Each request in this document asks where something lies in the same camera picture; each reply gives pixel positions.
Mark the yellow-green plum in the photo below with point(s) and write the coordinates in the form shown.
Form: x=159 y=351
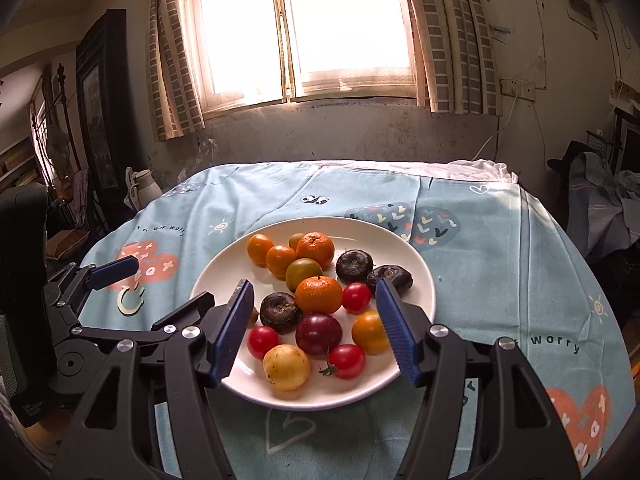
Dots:
x=302 y=271

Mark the orange tangerine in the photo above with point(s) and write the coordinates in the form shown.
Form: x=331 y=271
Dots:
x=318 y=294
x=316 y=250

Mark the pile of clothes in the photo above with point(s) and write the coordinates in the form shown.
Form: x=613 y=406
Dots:
x=595 y=200

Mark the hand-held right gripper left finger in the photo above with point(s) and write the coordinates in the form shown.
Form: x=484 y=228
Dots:
x=235 y=330

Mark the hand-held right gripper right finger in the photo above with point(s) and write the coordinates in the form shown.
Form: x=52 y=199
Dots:
x=395 y=330

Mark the black office chair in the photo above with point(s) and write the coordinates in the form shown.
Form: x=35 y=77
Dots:
x=22 y=260

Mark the yellow round fruit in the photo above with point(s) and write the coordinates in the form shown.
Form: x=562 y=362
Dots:
x=286 y=366

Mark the wooden shelf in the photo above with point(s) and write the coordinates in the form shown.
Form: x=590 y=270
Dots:
x=17 y=165

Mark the red cherry tomato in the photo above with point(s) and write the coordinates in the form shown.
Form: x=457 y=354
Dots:
x=263 y=342
x=356 y=298
x=347 y=360

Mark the smooth orange fruit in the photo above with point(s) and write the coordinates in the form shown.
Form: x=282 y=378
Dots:
x=367 y=332
x=280 y=261
x=260 y=249

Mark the dark red plum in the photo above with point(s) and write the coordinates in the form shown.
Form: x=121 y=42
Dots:
x=318 y=334

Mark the dark metal stand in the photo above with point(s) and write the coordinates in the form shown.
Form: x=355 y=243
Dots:
x=61 y=74

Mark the light blue printed tablecloth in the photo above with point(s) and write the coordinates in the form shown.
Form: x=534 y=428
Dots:
x=500 y=285

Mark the wall vent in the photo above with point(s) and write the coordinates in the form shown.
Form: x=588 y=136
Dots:
x=579 y=7

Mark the white cloth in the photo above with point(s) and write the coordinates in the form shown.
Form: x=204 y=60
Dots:
x=475 y=169

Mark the window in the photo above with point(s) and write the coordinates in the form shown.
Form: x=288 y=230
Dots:
x=250 y=35

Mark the white jug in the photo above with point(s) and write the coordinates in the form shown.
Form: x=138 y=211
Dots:
x=145 y=187

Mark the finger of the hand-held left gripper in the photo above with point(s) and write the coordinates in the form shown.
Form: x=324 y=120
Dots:
x=117 y=269
x=192 y=310

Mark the checked curtain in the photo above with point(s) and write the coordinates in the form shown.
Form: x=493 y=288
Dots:
x=450 y=60
x=170 y=85

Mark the white oval plate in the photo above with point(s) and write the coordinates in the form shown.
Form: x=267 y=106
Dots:
x=220 y=280

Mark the dark framed picture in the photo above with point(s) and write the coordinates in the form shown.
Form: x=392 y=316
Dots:
x=100 y=110

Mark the large dark water chestnut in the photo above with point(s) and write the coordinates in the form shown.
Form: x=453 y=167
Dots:
x=280 y=312

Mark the black hat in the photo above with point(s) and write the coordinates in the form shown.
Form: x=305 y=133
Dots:
x=570 y=155

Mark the wall socket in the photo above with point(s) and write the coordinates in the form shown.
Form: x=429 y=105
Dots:
x=517 y=87

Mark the small yellow-green fruit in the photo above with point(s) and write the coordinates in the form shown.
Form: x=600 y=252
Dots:
x=253 y=316
x=295 y=240

